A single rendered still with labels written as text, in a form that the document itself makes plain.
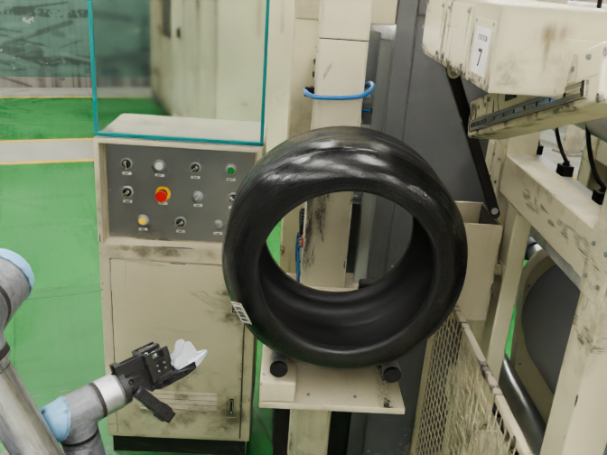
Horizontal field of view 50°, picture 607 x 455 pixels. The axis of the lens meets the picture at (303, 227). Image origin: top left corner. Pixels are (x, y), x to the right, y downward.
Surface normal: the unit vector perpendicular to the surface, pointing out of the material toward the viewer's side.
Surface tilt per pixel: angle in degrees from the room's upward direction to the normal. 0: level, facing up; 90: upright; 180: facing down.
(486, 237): 90
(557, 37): 90
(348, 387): 0
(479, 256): 90
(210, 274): 90
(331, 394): 0
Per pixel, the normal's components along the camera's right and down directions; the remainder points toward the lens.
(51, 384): 0.07, -0.93
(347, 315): -0.08, -0.55
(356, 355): 0.04, 0.53
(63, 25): 0.38, 0.36
